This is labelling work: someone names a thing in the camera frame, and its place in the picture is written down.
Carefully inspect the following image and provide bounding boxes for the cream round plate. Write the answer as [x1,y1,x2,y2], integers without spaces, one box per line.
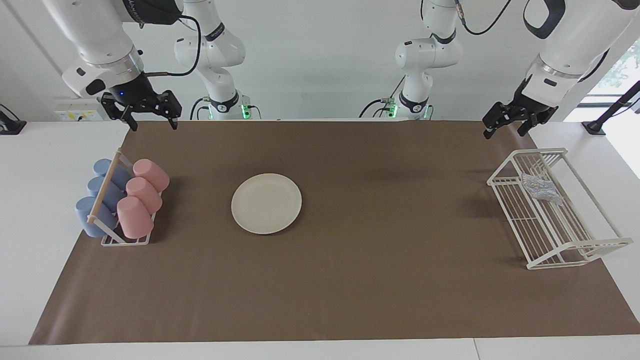
[231,173,303,235]

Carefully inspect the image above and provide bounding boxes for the blue plastic cup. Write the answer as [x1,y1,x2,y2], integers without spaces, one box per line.
[75,196,119,238]
[87,176,127,211]
[93,158,133,190]

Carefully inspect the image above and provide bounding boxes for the pink plastic cup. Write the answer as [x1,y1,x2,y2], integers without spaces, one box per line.
[116,196,155,239]
[132,159,170,193]
[125,177,163,215]

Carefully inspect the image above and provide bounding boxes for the black table clamp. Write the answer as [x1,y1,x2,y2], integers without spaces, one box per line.
[0,104,27,135]

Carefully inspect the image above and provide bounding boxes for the brown table mat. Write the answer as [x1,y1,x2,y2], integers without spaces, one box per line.
[28,120,640,346]

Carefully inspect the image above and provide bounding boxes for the black right base cable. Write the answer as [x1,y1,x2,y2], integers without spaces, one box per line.
[189,96,212,121]

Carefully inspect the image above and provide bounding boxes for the black base cable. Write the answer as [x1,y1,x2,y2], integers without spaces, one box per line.
[189,96,212,121]
[359,75,407,119]

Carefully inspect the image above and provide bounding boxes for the white wall power outlet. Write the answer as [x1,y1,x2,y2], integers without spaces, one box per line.
[53,96,106,122]

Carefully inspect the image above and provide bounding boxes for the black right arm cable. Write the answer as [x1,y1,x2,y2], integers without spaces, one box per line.
[149,15,202,77]

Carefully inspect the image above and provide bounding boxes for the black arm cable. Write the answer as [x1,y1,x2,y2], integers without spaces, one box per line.
[459,0,514,36]
[149,15,202,77]

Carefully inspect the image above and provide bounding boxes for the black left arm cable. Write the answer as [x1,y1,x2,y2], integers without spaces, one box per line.
[459,0,514,36]

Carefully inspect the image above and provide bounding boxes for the white wire dish rack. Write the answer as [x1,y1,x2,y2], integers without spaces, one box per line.
[487,147,634,271]

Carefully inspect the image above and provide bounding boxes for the black left base cable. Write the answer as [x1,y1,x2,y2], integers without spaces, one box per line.
[359,75,407,119]

